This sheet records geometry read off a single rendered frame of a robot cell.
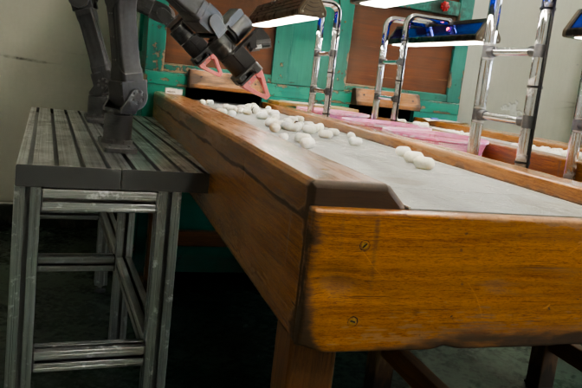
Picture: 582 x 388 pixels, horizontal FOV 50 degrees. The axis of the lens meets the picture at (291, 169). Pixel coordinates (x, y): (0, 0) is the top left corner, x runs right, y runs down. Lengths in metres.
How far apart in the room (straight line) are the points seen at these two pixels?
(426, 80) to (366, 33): 0.35
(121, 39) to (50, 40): 1.85
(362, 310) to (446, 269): 0.11
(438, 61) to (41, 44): 1.86
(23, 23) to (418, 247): 2.77
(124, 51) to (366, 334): 0.93
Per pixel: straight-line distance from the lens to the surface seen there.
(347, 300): 0.69
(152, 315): 1.28
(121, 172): 1.20
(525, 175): 1.04
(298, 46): 2.56
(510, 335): 0.82
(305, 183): 0.68
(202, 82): 2.40
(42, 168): 1.18
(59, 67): 3.28
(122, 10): 1.44
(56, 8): 3.28
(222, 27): 1.58
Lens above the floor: 0.87
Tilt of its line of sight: 8 degrees down
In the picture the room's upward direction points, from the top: 6 degrees clockwise
